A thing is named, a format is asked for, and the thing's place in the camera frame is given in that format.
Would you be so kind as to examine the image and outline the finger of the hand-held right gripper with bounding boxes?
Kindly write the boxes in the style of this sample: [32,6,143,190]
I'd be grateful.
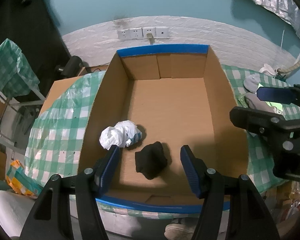
[256,84,300,110]
[229,106,294,145]

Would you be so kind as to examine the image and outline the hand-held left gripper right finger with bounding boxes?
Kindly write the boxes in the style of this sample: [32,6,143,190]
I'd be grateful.
[180,145,280,240]

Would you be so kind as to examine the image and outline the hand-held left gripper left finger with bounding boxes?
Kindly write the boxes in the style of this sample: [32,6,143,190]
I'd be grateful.
[22,145,121,240]

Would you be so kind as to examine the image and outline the white cloth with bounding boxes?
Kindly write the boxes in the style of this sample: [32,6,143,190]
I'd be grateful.
[99,120,143,150]
[0,190,40,238]

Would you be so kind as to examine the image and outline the black cloth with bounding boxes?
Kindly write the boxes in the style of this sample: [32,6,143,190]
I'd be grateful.
[135,142,168,180]

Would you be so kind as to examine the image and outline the cardboard box with blue tape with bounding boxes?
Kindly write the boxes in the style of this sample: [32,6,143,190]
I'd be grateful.
[77,44,252,214]

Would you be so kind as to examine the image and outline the neon green cloth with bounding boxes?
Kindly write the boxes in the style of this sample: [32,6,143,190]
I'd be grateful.
[256,82,284,113]

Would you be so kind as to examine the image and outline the small grey sock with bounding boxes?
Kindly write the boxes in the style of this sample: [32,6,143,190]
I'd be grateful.
[244,74,262,93]

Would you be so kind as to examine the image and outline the white cup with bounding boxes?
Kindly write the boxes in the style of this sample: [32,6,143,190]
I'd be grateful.
[259,64,277,76]

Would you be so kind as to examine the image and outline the green checked plastic tablecloth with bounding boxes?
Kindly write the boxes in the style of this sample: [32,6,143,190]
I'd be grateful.
[25,64,300,220]

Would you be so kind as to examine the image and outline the person's light shoe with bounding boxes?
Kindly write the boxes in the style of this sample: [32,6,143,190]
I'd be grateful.
[164,221,203,240]

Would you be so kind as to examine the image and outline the orange green packet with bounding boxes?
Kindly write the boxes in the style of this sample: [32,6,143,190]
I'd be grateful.
[5,160,44,197]

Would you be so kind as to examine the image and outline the black cylinder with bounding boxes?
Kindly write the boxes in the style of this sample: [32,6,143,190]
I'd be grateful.
[56,56,83,77]

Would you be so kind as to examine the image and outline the green checked cloth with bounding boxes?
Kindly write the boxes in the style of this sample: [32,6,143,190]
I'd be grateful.
[0,38,40,103]

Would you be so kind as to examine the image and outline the dark cloth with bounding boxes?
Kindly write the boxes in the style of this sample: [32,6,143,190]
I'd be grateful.
[0,0,73,100]

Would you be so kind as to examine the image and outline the striped braided hose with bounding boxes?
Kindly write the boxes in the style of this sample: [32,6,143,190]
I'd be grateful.
[277,55,300,74]

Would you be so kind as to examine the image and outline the grey metal frame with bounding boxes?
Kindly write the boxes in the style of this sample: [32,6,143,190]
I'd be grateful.
[0,80,47,145]

